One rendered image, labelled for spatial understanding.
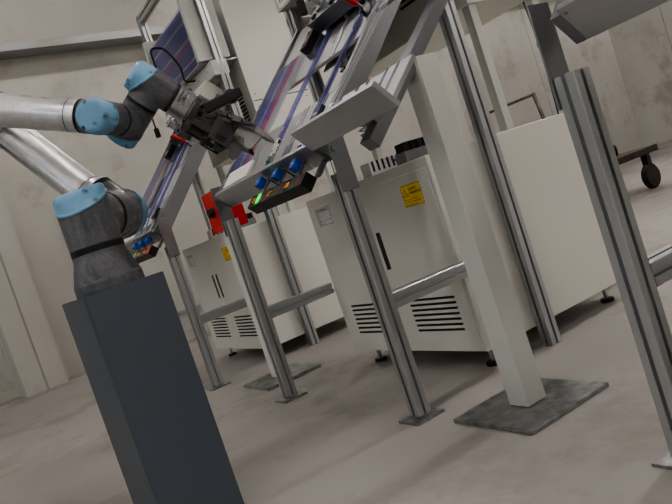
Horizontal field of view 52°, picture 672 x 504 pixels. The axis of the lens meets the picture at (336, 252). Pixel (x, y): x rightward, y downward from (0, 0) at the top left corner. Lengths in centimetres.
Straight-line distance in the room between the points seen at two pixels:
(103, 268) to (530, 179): 123
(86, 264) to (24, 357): 390
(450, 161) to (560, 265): 74
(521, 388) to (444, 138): 57
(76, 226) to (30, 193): 434
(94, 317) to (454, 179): 81
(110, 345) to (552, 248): 128
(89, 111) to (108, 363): 52
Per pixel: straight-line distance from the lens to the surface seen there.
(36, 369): 544
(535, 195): 211
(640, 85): 1152
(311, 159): 175
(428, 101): 152
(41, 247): 582
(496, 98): 211
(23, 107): 165
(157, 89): 165
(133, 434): 152
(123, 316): 151
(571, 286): 217
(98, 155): 609
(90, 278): 155
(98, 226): 155
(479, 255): 152
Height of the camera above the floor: 55
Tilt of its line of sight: 3 degrees down
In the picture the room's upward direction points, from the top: 19 degrees counter-clockwise
